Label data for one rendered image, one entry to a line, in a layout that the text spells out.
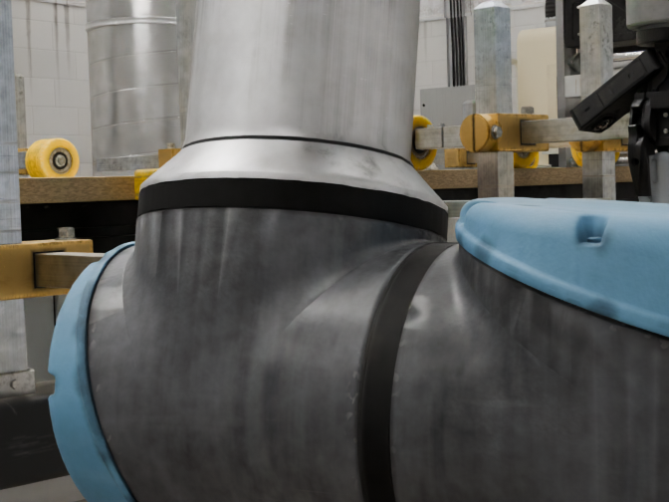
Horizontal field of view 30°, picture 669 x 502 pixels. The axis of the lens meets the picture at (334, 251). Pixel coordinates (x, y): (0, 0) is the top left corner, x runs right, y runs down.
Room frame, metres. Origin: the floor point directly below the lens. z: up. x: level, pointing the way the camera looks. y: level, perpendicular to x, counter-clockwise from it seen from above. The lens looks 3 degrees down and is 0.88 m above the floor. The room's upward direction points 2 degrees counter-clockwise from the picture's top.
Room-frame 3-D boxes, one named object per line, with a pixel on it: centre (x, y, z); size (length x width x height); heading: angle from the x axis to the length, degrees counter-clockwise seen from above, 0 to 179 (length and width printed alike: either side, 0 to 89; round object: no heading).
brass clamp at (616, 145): (1.87, -0.41, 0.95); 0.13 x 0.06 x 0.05; 135
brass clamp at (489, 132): (1.69, -0.23, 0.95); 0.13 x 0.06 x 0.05; 135
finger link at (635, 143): (1.25, -0.32, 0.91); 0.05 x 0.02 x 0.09; 135
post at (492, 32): (1.67, -0.22, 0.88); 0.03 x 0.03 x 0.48; 45
